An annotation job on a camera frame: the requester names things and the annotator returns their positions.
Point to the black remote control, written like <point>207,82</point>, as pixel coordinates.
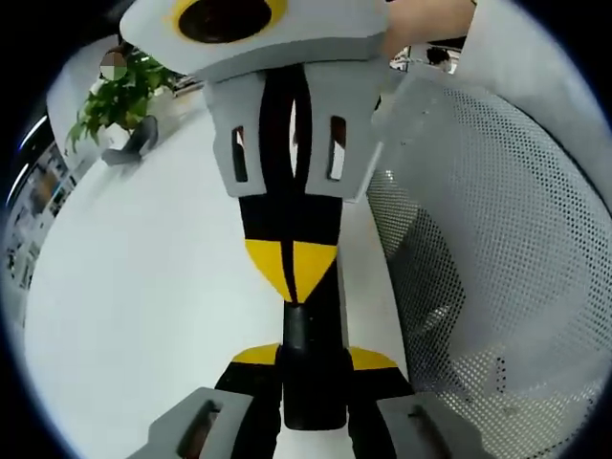
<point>313,373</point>

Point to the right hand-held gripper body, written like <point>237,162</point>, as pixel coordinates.
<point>296,43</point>

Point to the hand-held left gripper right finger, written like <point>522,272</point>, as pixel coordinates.
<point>382,411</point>

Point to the small grey object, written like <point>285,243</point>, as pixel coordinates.
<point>134,143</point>

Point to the green potted plant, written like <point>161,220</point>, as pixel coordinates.
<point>119,102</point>

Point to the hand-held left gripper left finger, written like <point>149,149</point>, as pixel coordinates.
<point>229,416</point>

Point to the person's right hand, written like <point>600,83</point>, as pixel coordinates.
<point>425,21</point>

